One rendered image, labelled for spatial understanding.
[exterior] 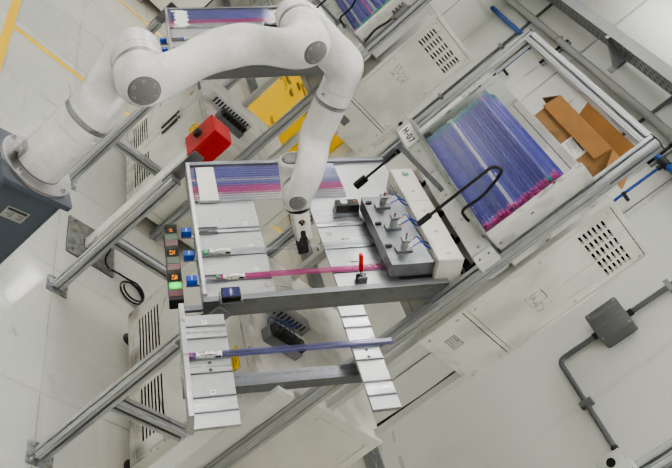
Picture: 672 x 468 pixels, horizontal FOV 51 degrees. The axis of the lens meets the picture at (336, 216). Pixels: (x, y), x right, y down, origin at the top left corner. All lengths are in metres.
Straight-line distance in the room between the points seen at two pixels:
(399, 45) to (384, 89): 0.22
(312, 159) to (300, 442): 1.05
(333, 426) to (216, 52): 1.34
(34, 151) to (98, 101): 0.20
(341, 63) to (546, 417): 2.20
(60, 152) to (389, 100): 1.99
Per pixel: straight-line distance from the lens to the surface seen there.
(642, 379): 3.40
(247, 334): 2.28
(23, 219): 1.85
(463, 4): 5.34
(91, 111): 1.70
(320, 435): 2.49
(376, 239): 2.17
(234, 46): 1.67
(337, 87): 1.80
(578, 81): 2.35
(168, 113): 3.77
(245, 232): 2.19
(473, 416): 3.68
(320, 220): 2.27
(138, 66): 1.61
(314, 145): 1.87
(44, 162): 1.78
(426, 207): 2.27
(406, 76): 3.39
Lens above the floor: 1.58
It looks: 14 degrees down
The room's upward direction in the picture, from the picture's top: 51 degrees clockwise
